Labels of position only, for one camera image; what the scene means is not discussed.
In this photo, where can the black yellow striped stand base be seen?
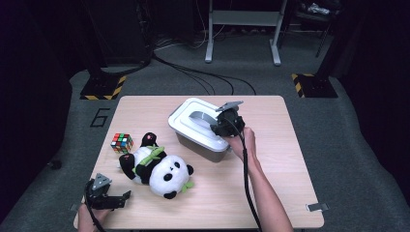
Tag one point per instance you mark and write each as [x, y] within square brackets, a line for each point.
[317, 86]
[101, 87]

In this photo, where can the white box lid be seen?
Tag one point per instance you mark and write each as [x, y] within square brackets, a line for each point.
[193, 125]

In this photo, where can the panda plush toy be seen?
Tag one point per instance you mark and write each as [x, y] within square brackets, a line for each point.
[161, 170]

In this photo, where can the dark equipment cabinet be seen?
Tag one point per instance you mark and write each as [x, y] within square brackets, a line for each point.
[119, 32]

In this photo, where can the grey metal table clip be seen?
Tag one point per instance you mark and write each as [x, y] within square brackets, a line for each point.
[74, 207]
[318, 207]

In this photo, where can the dark chair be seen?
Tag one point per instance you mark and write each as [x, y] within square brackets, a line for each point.
[317, 14]

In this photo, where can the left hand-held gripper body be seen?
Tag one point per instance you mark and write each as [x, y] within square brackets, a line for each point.
[96, 195]

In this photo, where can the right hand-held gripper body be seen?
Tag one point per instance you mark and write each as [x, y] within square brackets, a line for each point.
[232, 122]

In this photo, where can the colourful puzzle cube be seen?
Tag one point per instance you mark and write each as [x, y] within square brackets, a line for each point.
[122, 143]

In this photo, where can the white metal stand frame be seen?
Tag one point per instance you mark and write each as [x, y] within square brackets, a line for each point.
[245, 17]

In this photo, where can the person's right hand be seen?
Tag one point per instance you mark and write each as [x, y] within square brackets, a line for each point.
[240, 146]

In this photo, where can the person's left hand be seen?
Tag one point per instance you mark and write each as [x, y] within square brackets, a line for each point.
[88, 219]

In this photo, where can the black round floor knob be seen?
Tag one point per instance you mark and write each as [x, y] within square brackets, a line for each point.
[55, 164]

